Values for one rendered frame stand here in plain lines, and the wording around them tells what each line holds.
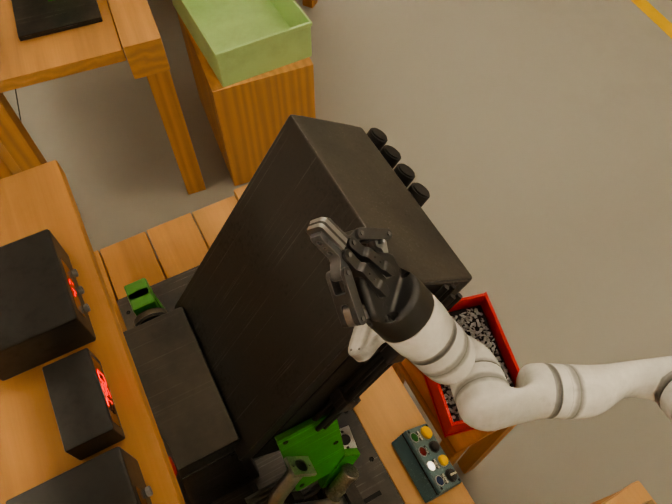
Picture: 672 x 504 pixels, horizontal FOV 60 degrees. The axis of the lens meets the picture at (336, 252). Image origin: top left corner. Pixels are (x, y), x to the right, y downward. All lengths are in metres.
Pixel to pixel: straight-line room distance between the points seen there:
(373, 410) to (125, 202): 1.92
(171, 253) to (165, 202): 1.26
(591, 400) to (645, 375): 0.12
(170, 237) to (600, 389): 1.28
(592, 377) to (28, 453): 0.72
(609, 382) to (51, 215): 0.85
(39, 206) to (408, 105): 2.52
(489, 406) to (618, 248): 2.33
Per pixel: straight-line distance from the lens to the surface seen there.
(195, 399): 1.15
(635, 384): 0.90
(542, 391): 0.78
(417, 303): 0.62
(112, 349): 0.88
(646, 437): 2.66
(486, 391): 0.73
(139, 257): 1.75
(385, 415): 1.47
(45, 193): 1.07
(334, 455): 1.20
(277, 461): 1.44
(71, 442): 0.80
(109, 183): 3.14
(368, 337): 0.68
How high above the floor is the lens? 2.31
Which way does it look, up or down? 59 degrees down
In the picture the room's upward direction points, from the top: straight up
